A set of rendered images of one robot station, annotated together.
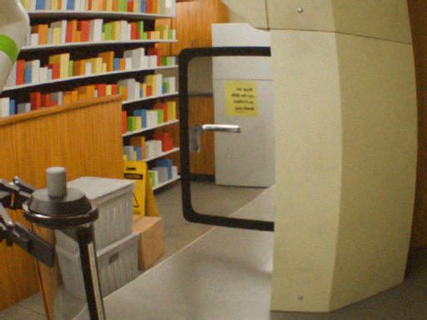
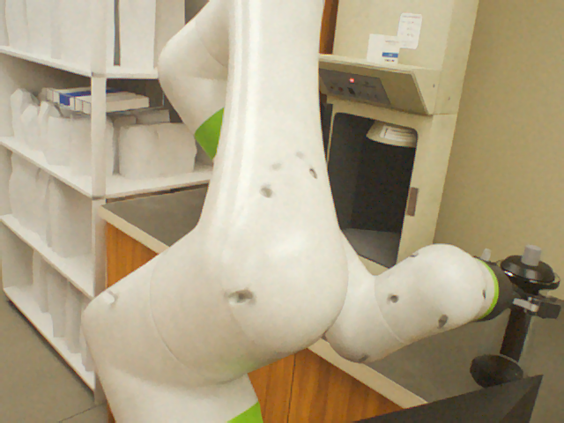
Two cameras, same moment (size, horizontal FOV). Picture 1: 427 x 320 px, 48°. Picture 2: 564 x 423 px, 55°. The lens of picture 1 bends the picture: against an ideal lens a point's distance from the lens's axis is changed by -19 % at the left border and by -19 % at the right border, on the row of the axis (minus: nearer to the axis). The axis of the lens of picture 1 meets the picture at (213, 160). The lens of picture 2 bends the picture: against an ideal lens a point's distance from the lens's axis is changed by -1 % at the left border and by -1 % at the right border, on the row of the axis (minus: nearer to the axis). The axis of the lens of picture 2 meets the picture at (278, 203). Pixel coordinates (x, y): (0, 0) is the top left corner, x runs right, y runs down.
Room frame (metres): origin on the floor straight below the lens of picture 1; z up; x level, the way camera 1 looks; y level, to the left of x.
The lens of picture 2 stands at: (0.70, 1.19, 1.56)
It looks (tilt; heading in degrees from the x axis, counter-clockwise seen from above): 18 degrees down; 292
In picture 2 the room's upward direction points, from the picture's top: 6 degrees clockwise
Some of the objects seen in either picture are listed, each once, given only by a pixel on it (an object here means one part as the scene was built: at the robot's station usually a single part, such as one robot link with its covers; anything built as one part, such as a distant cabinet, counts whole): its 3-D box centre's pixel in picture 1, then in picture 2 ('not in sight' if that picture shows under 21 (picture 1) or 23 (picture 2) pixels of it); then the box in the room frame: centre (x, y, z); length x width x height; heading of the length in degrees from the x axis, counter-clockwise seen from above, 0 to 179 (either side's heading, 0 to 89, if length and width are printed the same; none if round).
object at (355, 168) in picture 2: not in sight; (391, 182); (0.96, -0.27, 1.19); 0.26 x 0.24 x 0.35; 158
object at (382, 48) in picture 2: not in sight; (383, 48); (0.99, -0.08, 1.54); 0.05 x 0.05 x 0.06; 54
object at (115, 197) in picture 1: (87, 213); not in sight; (3.18, 0.76, 0.49); 0.60 x 0.42 x 0.33; 158
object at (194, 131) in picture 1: (194, 138); not in sight; (1.27, 0.04, 1.18); 0.02 x 0.02 x 0.06; 61
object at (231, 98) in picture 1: (242, 137); not in sight; (1.23, -0.06, 1.19); 0.30 x 0.01 x 0.40; 61
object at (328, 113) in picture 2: not in sight; (319, 175); (1.15, -0.20, 1.19); 0.03 x 0.02 x 0.39; 158
